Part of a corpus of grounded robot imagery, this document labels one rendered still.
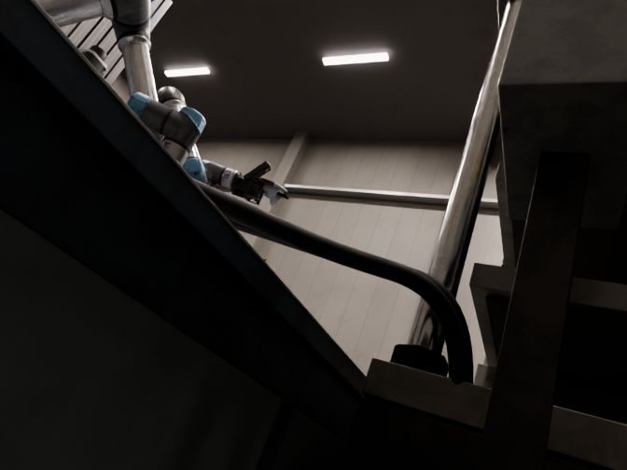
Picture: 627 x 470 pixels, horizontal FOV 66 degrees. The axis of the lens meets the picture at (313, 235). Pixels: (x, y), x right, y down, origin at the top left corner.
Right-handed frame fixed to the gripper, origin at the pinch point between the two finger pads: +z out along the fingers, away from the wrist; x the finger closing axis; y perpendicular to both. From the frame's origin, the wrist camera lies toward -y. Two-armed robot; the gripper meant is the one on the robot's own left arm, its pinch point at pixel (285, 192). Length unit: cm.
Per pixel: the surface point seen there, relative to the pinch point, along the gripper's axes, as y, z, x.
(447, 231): 28, 50, 83
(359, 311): -85, 53, -634
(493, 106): -4, 52, 79
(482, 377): 46, 73, 49
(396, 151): -425, 17, -698
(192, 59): -458, -437, -658
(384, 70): -476, -45, -536
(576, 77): 21, 53, 123
